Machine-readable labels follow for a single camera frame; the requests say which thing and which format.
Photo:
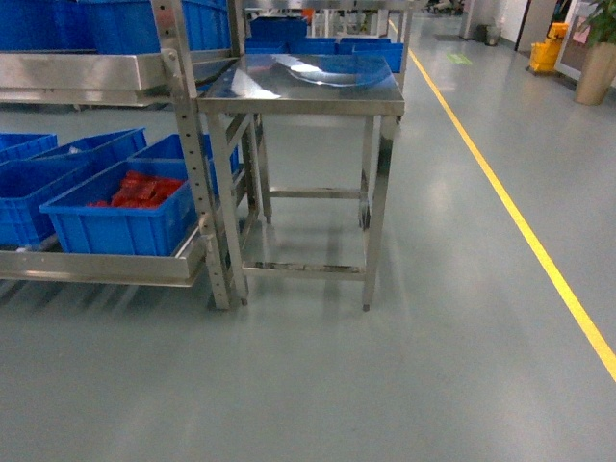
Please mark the blue bin with red bags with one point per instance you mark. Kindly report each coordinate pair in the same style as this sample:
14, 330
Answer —
122, 231

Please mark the stainless steel shelf rack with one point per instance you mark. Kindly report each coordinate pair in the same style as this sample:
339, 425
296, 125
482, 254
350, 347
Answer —
133, 80

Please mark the blue bin rear left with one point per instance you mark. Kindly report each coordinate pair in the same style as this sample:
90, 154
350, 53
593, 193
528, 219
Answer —
104, 149

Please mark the empty blue plastic bin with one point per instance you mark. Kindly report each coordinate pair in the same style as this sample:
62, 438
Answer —
25, 186

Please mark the small stainless steel table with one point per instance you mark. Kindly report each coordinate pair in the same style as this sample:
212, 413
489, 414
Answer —
315, 85

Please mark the red bubble wrap bags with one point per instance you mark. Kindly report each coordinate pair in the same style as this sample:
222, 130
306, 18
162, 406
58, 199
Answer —
140, 191

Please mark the yellow mop bucket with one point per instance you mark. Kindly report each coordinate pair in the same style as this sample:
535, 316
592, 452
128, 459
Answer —
544, 54

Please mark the tan plant pot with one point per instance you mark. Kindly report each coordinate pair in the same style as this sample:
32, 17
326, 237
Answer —
597, 75

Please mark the green potted plant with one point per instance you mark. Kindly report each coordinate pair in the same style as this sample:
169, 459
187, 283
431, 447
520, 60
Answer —
600, 24

